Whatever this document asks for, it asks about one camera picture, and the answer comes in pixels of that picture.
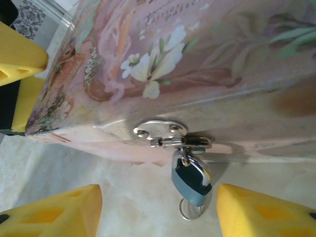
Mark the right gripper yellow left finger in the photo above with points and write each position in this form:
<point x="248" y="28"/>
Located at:
<point x="49" y="214"/>

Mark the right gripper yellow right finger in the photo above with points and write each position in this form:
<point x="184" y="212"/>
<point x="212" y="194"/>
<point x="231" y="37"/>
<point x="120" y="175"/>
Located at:
<point x="266" y="217"/>

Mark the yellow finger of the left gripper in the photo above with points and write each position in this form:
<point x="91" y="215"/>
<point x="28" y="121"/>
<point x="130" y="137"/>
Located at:
<point x="27" y="103"/>
<point x="17" y="54"/>

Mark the small blue padlock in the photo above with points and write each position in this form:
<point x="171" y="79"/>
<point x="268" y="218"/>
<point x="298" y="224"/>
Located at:
<point x="190" y="180"/>

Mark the pink illustrated tin box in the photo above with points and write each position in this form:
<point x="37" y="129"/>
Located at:
<point x="197" y="61"/>

